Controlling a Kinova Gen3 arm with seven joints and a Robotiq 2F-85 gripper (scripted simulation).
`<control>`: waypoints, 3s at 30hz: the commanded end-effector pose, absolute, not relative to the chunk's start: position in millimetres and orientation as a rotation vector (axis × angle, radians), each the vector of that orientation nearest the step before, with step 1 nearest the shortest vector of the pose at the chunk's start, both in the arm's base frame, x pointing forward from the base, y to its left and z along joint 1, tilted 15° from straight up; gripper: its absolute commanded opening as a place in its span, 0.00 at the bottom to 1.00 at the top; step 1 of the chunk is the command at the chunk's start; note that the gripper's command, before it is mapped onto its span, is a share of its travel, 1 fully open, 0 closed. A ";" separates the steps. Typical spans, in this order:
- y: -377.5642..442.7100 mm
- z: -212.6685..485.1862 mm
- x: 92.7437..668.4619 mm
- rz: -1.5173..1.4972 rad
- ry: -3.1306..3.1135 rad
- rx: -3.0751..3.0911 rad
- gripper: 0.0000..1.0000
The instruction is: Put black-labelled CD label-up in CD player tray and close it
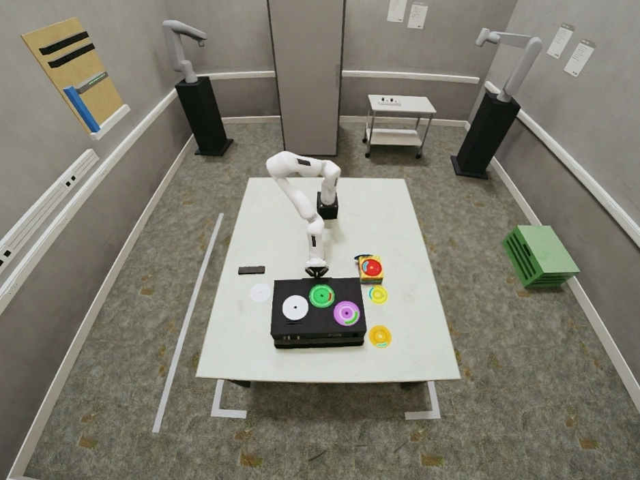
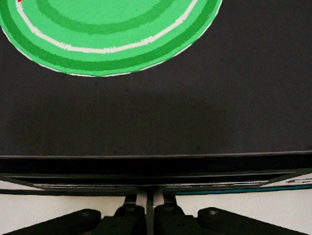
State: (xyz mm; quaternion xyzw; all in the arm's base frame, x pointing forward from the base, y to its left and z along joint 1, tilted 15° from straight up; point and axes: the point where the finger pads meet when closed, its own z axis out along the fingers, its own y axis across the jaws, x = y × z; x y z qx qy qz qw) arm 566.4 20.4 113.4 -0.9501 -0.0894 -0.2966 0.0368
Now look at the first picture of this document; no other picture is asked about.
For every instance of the white disc with centre hole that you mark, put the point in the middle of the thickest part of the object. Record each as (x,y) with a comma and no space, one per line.
(299,312)
(256,296)

